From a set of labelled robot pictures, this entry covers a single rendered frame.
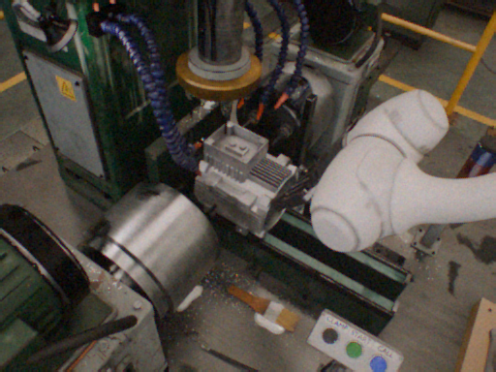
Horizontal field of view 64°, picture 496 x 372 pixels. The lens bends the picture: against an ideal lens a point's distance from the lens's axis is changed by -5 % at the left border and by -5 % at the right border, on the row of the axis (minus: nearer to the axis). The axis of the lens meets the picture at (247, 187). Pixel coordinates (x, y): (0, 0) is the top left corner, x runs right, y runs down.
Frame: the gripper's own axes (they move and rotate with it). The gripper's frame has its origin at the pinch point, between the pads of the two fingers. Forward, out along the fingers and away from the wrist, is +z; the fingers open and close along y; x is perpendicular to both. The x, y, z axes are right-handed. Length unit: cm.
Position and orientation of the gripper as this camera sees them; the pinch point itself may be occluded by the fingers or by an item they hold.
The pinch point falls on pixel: (284, 201)
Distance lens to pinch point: 93.6
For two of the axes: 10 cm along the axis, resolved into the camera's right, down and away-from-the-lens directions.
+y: -5.4, 6.0, -5.9
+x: 6.9, 7.2, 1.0
